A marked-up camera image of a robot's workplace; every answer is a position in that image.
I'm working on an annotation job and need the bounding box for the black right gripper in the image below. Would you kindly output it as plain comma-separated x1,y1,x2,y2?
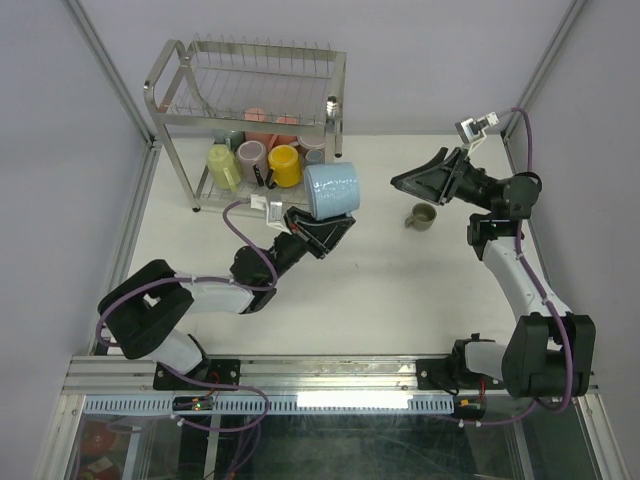
390,146,497,212

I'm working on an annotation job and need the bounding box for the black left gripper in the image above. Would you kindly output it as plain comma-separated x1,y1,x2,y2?
264,206,354,284

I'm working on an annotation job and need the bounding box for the light blue mug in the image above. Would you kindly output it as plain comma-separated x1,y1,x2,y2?
303,162,361,220

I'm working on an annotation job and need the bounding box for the small olive cup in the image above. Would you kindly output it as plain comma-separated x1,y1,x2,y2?
404,203,437,232

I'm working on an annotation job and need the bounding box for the grey white small mug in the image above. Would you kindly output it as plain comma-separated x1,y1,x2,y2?
304,150,325,166

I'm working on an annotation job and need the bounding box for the yellow mug black handle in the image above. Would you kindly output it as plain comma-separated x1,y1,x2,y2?
265,145,302,189

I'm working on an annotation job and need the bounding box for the lilac mug with handle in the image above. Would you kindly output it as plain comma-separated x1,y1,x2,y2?
297,135,326,152

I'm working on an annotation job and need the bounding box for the lilac mug black handle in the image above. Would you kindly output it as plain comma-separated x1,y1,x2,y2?
236,140,271,188

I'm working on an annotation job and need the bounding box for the pale green mug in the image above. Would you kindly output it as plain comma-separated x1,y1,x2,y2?
207,144,241,192

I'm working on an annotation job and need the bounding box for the grey-blue round ceramic cup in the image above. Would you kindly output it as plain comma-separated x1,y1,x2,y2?
213,129,246,152

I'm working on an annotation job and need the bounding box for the tall pink cup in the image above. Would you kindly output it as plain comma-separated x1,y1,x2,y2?
243,104,276,146

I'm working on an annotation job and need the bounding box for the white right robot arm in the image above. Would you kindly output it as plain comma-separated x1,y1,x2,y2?
390,148,596,402

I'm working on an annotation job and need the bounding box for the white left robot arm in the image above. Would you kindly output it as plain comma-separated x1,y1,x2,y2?
96,207,356,389

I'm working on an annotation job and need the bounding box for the stainless steel dish rack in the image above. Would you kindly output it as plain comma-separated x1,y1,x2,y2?
143,37,347,212

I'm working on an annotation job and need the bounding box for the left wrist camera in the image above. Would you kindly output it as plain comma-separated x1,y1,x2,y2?
250,194,289,233

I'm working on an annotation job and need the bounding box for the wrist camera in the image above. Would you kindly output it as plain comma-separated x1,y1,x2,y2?
250,194,289,233
455,112,499,155

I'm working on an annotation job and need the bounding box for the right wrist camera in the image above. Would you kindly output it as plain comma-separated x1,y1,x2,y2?
455,112,499,155

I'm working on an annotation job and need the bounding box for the white slotted cable duct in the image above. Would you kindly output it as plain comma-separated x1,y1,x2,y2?
84,391,454,416

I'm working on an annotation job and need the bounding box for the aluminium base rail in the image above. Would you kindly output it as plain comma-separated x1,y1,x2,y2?
64,353,599,401

